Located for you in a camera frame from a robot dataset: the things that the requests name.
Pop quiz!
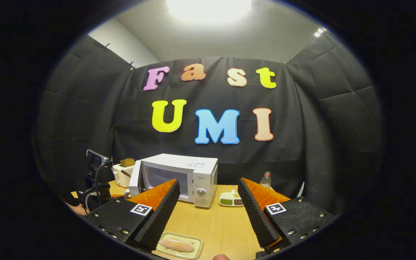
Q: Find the white divided dish of beans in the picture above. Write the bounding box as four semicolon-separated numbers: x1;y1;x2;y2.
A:
219;190;244;207

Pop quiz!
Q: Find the orange sugared bread roll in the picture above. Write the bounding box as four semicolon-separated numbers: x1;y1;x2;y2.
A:
159;238;195;252

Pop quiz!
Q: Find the white microwave oven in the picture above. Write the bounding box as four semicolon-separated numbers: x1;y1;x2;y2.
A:
129;153;218;208

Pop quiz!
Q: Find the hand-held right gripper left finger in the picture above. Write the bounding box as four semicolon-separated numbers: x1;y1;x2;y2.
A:
85;178;181;252

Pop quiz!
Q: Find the white toaster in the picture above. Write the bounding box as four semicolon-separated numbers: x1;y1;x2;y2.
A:
112;163;135;188

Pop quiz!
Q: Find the large ceiling light panel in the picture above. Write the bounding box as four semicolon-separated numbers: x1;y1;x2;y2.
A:
166;0;252;22

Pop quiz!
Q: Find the cream rectangular plate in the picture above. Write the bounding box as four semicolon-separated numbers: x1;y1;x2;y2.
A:
156;231;204;260

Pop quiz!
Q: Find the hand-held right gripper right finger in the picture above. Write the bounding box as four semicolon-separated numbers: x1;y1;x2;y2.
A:
238;177;335;250

